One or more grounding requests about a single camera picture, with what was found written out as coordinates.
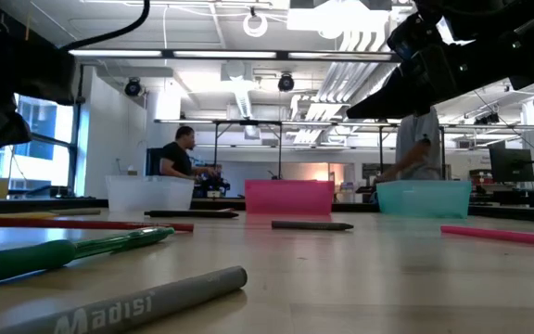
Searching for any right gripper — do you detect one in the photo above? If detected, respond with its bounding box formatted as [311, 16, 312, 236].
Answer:
[346, 41, 534, 120]

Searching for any yellow pencil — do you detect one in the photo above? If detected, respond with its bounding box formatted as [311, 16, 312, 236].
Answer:
[0, 211, 59, 221]

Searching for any green pen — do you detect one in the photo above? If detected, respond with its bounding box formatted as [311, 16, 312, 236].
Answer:
[0, 225, 176, 284]

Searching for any teal plastic bin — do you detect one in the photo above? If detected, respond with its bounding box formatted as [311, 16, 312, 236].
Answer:
[376, 179, 474, 220]

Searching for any orange-red pencil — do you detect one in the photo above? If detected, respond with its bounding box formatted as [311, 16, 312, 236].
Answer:
[0, 217, 196, 233]

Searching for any pink plastic bin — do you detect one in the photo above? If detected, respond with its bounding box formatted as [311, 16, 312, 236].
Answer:
[244, 179, 336, 216]

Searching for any grey crayon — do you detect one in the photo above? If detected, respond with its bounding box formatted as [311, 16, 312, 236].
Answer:
[271, 220, 355, 232]

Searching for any pink pencil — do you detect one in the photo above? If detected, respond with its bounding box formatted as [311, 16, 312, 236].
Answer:
[439, 224, 534, 249]

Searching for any black pen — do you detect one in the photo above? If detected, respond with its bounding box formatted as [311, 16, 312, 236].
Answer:
[143, 209, 240, 220]

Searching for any grey marker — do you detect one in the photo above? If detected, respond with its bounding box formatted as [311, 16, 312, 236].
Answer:
[0, 264, 249, 334]

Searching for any person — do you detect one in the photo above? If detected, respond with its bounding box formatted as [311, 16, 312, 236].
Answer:
[376, 107, 444, 183]
[159, 125, 222, 180]

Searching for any large window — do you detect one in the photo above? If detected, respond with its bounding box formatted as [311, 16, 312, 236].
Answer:
[0, 92, 85, 199]

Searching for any white ceiling light panel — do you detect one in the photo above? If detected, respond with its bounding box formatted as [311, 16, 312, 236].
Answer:
[286, 0, 391, 34]

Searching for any red equipment box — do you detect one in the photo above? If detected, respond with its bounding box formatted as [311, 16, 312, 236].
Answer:
[469, 168, 493, 187]

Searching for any black computer monitor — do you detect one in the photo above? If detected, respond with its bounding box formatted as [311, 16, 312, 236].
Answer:
[145, 147, 164, 177]
[489, 147, 534, 184]

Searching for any black office desk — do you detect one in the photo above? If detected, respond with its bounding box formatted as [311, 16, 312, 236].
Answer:
[468, 185, 534, 209]

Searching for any clear plastic bin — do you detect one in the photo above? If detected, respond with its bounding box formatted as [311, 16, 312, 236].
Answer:
[105, 174, 196, 213]

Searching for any black metal frame stand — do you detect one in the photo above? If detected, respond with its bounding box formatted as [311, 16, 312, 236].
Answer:
[377, 122, 447, 182]
[210, 118, 285, 181]

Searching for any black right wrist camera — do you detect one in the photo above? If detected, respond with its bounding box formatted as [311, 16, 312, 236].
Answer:
[388, 12, 442, 61]

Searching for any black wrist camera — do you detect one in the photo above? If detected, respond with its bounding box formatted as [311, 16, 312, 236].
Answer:
[14, 44, 82, 107]
[388, 12, 442, 61]

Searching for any black dome camera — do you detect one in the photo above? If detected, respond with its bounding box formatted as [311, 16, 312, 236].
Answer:
[123, 77, 143, 97]
[276, 71, 296, 93]

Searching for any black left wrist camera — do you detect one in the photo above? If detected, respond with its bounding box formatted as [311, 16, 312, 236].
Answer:
[14, 44, 82, 107]

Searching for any white ceiling duct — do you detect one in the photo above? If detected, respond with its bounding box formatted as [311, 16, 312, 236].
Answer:
[219, 58, 258, 120]

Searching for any white cable ring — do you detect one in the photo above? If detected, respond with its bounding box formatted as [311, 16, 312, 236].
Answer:
[241, 10, 270, 39]

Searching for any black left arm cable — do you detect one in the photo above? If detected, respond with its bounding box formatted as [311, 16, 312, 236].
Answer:
[60, 0, 151, 51]

